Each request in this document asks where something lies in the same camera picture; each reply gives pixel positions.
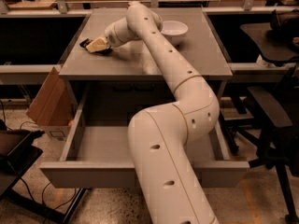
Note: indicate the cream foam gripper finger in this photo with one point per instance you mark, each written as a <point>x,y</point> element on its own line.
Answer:
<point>98,44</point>

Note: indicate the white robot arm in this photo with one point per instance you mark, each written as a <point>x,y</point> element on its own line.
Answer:
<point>157,136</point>

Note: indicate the grey open top drawer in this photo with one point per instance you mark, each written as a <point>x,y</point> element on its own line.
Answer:
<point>96,152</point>

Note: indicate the white ceramic bowl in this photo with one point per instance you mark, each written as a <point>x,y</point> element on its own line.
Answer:
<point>174,31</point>

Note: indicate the brown cardboard box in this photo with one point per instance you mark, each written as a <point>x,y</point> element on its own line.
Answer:
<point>52,110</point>

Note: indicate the grey cabinet counter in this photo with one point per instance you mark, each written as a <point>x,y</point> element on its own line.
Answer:
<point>133,61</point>

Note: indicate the black cart at left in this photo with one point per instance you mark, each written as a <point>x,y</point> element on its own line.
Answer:
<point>17,155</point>

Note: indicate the black office chair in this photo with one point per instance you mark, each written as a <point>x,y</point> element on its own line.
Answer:
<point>274,125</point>

